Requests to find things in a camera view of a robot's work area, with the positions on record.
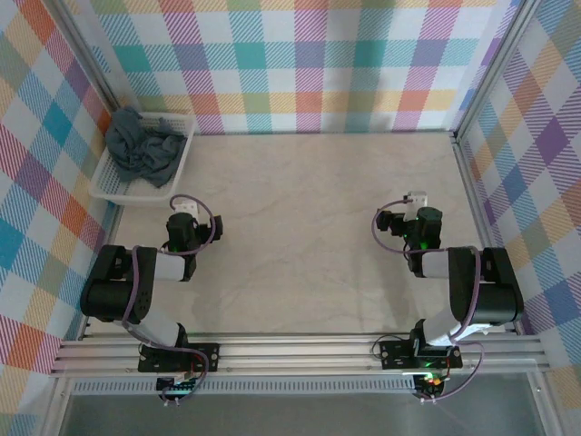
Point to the grey t-shirt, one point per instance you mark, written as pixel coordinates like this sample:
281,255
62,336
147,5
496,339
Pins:
140,154

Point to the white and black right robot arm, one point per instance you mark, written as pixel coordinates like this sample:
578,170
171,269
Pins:
495,295

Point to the white perforated plastic basket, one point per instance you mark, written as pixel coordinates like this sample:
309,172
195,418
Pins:
104,184

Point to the small electronics board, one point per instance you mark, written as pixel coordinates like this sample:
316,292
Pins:
431,383
174,385

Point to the grey metal panel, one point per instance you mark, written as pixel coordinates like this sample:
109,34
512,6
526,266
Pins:
295,415

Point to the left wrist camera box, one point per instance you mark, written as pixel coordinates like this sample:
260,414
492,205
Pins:
187,207

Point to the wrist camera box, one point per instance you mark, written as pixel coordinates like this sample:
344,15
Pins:
416,200
187,207

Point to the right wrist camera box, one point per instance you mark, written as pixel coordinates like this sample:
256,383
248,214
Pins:
416,200

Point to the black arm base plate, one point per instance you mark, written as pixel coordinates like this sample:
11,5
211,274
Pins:
209,356
395,352

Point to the long aluminium base rail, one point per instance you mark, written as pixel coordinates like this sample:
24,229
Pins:
295,354

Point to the aluminium frame post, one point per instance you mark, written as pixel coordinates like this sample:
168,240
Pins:
91,63
495,68

